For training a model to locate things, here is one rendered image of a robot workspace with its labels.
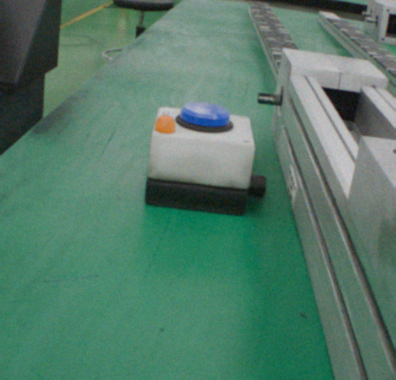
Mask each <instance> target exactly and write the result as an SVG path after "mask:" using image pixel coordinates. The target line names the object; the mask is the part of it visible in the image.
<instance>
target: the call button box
mask: <svg viewBox="0 0 396 380"><path fill-rule="evenodd" d="M180 112H181V109H178V108H166V107H164V108H160V109H159V110H158V112H157V115H156V121H157V120H158V118H159V117H160V116H170V117H173V119H174V122H175V131H174V133H160V132H157V131H156V121H155V124H154V127H153V130H152V133H151V136H150V145H149V153H148V170H147V174H148V177H147V181H146V188H145V197H144V201H145V203H146V204H148V205H156V206H163V207H171V208H179V209H192V210H200V211H208V212H215V213H222V214H230V215H237V216H243V215H244V214H245V212H246V206H247V200H248V195H253V196H261V197H263V196H264V194H265V190H266V181H267V179H266V177H265V176H263V175H256V174H251V173H252V168H253V162H254V151H255V147H254V142H253V136H252V128H251V123H250V119H249V118H247V117H245V116H234V115H231V118H230V123H229V124H228V125H224V126H210V125H194V124H190V123H188V122H186V121H185V120H183V119H182V118H181V117H180Z"/></svg>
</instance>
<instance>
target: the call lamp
mask: <svg viewBox="0 0 396 380"><path fill-rule="evenodd" d="M156 131H157V132H160V133H174V131H175V122H174V119H173V117H170V116H160V117H159V118H158V120H157V121H156Z"/></svg>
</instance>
